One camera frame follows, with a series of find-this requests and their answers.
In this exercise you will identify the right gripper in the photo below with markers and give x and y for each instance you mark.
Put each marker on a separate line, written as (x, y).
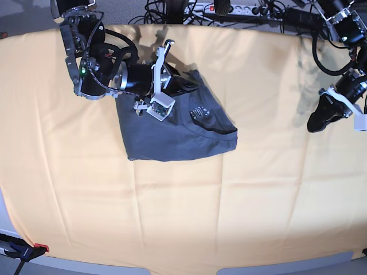
(145, 80)

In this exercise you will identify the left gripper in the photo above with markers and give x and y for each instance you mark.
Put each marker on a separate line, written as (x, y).
(329, 109)

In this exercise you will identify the blue-grey T-shirt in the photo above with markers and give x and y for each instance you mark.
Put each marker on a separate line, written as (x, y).
(196, 128)

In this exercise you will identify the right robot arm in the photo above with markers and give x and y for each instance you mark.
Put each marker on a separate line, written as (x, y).
(102, 62)

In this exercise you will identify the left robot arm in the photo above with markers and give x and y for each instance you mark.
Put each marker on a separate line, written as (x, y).
(352, 31)

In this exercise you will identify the black pole base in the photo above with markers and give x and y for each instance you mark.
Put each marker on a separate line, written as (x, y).
(175, 11)

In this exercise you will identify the black power adapter box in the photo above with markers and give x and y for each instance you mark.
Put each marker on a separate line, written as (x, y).
(302, 19)

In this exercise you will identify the white power strip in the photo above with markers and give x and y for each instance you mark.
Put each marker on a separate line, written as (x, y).
(236, 11)

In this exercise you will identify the yellow table cloth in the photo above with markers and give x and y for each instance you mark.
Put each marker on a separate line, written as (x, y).
(282, 195)

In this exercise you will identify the blue bar clamp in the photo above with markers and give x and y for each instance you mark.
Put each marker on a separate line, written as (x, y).
(17, 248)

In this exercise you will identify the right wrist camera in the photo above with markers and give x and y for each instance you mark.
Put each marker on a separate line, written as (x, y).
(160, 106)

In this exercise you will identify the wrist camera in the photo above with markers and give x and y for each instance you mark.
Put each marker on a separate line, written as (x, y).
(160, 106)
(360, 122)

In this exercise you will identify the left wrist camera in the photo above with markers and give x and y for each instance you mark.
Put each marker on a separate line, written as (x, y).
(360, 122)

